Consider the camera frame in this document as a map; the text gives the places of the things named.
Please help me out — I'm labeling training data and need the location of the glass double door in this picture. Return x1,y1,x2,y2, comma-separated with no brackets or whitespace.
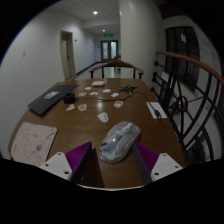
100,39,119,63

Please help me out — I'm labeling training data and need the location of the wooden armchair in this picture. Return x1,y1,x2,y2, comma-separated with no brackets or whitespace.
89,59,145,80

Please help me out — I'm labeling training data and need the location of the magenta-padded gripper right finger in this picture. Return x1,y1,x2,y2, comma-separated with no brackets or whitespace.
132,141,184,186

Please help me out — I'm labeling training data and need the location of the white side door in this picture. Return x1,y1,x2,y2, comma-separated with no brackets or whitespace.
59,29,77,81

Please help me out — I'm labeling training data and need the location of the closed black laptop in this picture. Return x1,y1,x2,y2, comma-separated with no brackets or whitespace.
27,83,80,117

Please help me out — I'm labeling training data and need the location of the dark window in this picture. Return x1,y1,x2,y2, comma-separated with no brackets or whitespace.
164,25,201,93

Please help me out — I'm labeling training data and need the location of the white paper sheet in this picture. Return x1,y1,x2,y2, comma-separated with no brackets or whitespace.
145,101,168,120

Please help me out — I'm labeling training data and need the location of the transparent computer mouse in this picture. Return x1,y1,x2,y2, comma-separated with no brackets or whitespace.
98,120,141,164

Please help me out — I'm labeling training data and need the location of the marble print mouse pad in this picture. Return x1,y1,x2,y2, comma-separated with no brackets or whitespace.
10,121,58,168

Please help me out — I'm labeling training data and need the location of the black railing with wooden handrail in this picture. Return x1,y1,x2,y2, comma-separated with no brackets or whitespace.
150,49,224,168

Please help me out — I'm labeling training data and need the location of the flat white box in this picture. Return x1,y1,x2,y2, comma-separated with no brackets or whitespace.
91,79,107,88

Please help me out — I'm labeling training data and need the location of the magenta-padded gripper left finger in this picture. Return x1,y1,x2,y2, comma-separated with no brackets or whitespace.
39,141,105,188

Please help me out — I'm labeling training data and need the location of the small black box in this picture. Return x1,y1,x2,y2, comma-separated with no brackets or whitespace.
63,92,76,105

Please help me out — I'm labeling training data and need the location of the white and grey sticker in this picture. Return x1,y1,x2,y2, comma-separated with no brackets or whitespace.
96,112,110,124

